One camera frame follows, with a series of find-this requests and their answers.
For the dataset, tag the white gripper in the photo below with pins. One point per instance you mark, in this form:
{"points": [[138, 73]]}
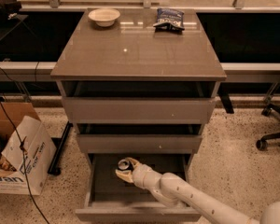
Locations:
{"points": [[142, 174]]}

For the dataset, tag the blue pepsi can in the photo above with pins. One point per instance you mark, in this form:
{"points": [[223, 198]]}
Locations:
{"points": [[124, 165]]}

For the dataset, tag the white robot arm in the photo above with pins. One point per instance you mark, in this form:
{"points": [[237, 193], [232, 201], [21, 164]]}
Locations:
{"points": [[171, 190]]}

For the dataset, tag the grey bottom drawer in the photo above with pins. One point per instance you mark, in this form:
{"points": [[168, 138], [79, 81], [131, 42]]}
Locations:
{"points": [[110, 199]]}

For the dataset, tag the grey drawer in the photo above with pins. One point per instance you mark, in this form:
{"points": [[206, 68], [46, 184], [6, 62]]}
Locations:
{"points": [[140, 138], [110, 199], [138, 111]]}

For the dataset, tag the grey middle drawer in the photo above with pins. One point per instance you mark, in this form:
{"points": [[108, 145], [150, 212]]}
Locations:
{"points": [[140, 138]]}

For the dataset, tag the grey top drawer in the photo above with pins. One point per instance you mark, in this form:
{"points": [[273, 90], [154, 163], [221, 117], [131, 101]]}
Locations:
{"points": [[138, 111]]}

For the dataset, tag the grey drawer cabinet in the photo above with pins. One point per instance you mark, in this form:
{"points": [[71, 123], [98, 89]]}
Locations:
{"points": [[134, 60]]}

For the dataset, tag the black table leg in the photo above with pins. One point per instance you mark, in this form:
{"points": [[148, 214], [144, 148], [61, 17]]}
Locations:
{"points": [[59, 143]]}

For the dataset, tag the white cardboard box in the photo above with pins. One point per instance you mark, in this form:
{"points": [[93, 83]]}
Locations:
{"points": [[27, 149]]}

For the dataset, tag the white bowl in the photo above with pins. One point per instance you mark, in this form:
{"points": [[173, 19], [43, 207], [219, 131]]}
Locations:
{"points": [[104, 17]]}

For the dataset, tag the blue chip bag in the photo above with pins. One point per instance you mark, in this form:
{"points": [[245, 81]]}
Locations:
{"points": [[170, 19]]}

